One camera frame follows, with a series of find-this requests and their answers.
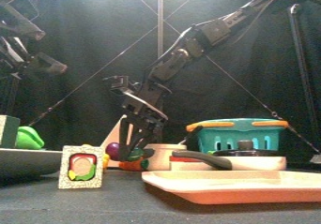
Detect purple toy eggplant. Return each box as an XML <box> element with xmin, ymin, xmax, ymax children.
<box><xmin>104</xmin><ymin>142</ymin><xmax>146</xmax><ymax>162</ymax></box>

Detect vertical metal frame pole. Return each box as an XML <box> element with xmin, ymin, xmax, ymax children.
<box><xmin>157</xmin><ymin>0</ymin><xmax>165</xmax><ymax>59</ymax></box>

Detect black frying pan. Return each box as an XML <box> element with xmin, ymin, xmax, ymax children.
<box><xmin>170</xmin><ymin>149</ymin><xmax>289</xmax><ymax>172</ymax></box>

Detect thin diagonal brace wire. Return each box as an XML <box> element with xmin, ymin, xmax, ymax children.
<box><xmin>122</xmin><ymin>0</ymin><xmax>321</xmax><ymax>157</ymax></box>
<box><xmin>28</xmin><ymin>0</ymin><xmax>211</xmax><ymax>127</ymax></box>

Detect white toy stove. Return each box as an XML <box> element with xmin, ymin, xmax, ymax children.
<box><xmin>0</xmin><ymin>147</ymin><xmax>64</xmax><ymax>176</ymax></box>

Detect red striped white toy block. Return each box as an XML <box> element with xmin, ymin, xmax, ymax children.
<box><xmin>169</xmin><ymin>155</ymin><xmax>202</xmax><ymax>172</ymax></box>

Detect white round toy pot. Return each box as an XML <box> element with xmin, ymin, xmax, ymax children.
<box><xmin>143</xmin><ymin>142</ymin><xmax>189</xmax><ymax>172</ymax></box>

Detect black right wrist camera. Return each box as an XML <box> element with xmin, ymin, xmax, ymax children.
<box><xmin>103</xmin><ymin>75</ymin><xmax>142</xmax><ymax>97</ymax></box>

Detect pale flat toy board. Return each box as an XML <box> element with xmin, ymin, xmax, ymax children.
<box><xmin>99</xmin><ymin>114</ymin><xmax>135</xmax><ymax>168</ymax></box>

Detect dark green toy block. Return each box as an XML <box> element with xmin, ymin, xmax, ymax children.
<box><xmin>0</xmin><ymin>114</ymin><xmax>21</xmax><ymax>149</ymax></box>

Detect black pan lid grey knob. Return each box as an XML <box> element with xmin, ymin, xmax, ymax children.
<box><xmin>211</xmin><ymin>140</ymin><xmax>281</xmax><ymax>157</ymax></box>

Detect black frame post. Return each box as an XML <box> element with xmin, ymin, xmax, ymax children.
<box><xmin>288</xmin><ymin>3</ymin><xmax>321</xmax><ymax>161</ymax></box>

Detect white sliced toy block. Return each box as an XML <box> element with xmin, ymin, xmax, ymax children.
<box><xmin>58</xmin><ymin>144</ymin><xmax>106</xmax><ymax>190</ymax></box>

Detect teal basket orange handles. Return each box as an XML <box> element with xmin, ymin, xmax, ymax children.
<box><xmin>185</xmin><ymin>117</ymin><xmax>292</xmax><ymax>156</ymax></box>

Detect black backdrop cloth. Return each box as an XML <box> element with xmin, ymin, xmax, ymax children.
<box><xmin>0</xmin><ymin>0</ymin><xmax>321</xmax><ymax>172</ymax></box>

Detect orange toy carrot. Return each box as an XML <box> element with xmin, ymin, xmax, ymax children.
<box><xmin>118</xmin><ymin>158</ymin><xmax>151</xmax><ymax>172</ymax></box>

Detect pink rectangular plate tray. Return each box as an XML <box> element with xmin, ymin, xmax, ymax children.
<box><xmin>140</xmin><ymin>170</ymin><xmax>321</xmax><ymax>205</ymax></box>

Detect green toy pepper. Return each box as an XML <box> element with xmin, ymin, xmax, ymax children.
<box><xmin>15</xmin><ymin>126</ymin><xmax>46</xmax><ymax>150</ymax></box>

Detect yellow toy banana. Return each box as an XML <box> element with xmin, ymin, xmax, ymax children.
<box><xmin>102</xmin><ymin>153</ymin><xmax>111</xmax><ymax>170</ymax></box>

